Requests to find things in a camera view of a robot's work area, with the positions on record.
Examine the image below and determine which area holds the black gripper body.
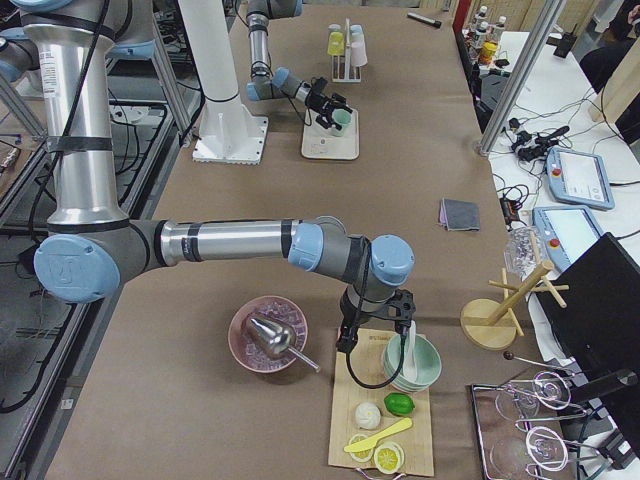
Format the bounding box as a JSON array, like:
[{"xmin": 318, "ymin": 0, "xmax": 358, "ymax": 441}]
[
  {"xmin": 304, "ymin": 87, "xmax": 333, "ymax": 119},
  {"xmin": 337, "ymin": 289, "xmax": 370, "ymax": 345}
]

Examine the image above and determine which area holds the green cup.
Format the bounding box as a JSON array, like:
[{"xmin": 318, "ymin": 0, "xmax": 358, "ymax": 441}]
[{"xmin": 331, "ymin": 109, "xmax": 352, "ymax": 137}]

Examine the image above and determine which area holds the cream rabbit tray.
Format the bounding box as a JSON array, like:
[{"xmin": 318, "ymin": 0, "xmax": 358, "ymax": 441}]
[{"xmin": 301, "ymin": 110, "xmax": 360, "ymax": 160}]

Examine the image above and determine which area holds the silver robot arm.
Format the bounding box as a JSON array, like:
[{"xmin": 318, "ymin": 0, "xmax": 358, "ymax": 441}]
[
  {"xmin": 245, "ymin": 0, "xmax": 353, "ymax": 133},
  {"xmin": 18, "ymin": 1, "xmax": 415, "ymax": 353}
]

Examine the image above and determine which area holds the white cup rack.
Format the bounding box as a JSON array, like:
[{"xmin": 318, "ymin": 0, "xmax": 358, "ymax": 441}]
[{"xmin": 330, "ymin": 18, "xmax": 362, "ymax": 83}]

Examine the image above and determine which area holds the pink cup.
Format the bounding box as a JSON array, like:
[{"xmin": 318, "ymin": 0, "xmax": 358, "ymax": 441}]
[{"xmin": 350, "ymin": 40, "xmax": 368, "ymax": 67}]

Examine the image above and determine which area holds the yellow cup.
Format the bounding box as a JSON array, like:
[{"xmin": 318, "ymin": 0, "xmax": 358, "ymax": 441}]
[{"xmin": 327, "ymin": 30, "xmax": 345, "ymax": 57}]

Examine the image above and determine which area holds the wooden cutting board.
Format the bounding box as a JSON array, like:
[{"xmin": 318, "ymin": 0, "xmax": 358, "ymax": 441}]
[{"xmin": 328, "ymin": 328, "xmax": 435, "ymax": 477}]

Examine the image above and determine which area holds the metal scoop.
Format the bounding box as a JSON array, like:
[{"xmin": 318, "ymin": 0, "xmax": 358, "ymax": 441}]
[{"xmin": 245, "ymin": 315, "xmax": 321, "ymax": 373}]

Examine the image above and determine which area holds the white ceramic spoon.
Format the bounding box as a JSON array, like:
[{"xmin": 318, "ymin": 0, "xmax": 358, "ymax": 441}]
[{"xmin": 402, "ymin": 320, "xmax": 417, "ymax": 382}]

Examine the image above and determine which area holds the white steamed bun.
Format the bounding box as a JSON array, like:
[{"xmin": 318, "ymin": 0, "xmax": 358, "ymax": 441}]
[{"xmin": 354, "ymin": 402, "xmax": 382, "ymax": 430}]

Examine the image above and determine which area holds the green lime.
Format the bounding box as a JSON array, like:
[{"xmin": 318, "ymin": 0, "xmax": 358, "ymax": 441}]
[{"xmin": 384, "ymin": 392, "xmax": 415, "ymax": 417}]

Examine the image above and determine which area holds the pink bowl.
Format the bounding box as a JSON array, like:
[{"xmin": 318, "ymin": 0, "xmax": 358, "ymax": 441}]
[{"xmin": 228, "ymin": 295, "xmax": 308, "ymax": 374}]

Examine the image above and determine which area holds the yellow plastic knife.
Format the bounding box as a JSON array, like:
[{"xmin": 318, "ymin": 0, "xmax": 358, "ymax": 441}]
[{"xmin": 343, "ymin": 418, "xmax": 413, "ymax": 453}]

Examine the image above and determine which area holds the lemon slice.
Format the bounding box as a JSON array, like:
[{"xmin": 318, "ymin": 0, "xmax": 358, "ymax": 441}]
[{"xmin": 349, "ymin": 433, "xmax": 373, "ymax": 463}]

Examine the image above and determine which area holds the metal tube black cap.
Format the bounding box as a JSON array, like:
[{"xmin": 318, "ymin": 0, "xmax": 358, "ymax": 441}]
[{"xmin": 407, "ymin": 12, "xmax": 442, "ymax": 29}]

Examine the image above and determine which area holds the lemon half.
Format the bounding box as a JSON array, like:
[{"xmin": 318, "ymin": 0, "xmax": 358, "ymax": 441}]
[{"xmin": 373, "ymin": 442, "xmax": 405, "ymax": 475}]

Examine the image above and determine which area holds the wooden mug tree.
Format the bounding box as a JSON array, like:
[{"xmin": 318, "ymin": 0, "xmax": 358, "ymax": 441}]
[{"xmin": 460, "ymin": 234, "xmax": 569, "ymax": 351}]

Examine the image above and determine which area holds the grey folded cloth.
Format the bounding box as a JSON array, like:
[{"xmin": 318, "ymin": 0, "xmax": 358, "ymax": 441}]
[{"xmin": 439, "ymin": 198, "xmax": 480, "ymax": 231}]

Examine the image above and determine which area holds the clear plastic bag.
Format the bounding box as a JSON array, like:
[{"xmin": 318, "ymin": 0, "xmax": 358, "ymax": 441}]
[{"xmin": 504, "ymin": 226, "xmax": 542, "ymax": 277}]

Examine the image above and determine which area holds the lower teach pendant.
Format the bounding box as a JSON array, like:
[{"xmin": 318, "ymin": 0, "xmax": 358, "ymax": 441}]
[{"xmin": 533, "ymin": 205, "xmax": 603, "ymax": 273}]

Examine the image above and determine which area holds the teach pendant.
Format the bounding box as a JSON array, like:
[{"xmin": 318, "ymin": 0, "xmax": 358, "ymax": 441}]
[
  {"xmin": 533, "ymin": 205, "xmax": 603, "ymax": 273},
  {"xmin": 546, "ymin": 146, "xmax": 615, "ymax": 210}
]

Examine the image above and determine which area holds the black monitor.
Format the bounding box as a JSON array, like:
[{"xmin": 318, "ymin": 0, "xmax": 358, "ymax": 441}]
[{"xmin": 538, "ymin": 232, "xmax": 640, "ymax": 396}]

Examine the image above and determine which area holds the upper teach pendant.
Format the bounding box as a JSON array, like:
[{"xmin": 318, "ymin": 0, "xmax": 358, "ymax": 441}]
[{"xmin": 546, "ymin": 146, "xmax": 615, "ymax": 210}]

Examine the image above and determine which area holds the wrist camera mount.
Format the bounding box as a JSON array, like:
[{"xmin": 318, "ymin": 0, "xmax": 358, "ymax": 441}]
[
  {"xmin": 377, "ymin": 289, "xmax": 416, "ymax": 336},
  {"xmin": 311, "ymin": 77, "xmax": 328, "ymax": 95}
]

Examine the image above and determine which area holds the white pedestal column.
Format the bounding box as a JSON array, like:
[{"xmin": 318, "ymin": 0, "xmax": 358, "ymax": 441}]
[{"xmin": 178, "ymin": 0, "xmax": 268, "ymax": 165}]

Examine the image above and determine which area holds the black wire glass rack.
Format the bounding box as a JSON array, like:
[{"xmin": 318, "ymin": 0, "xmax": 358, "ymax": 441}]
[{"xmin": 471, "ymin": 350, "xmax": 614, "ymax": 479}]

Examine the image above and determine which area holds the aluminium frame post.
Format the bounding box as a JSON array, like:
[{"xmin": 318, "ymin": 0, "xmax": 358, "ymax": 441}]
[{"xmin": 476, "ymin": 0, "xmax": 566, "ymax": 157}]

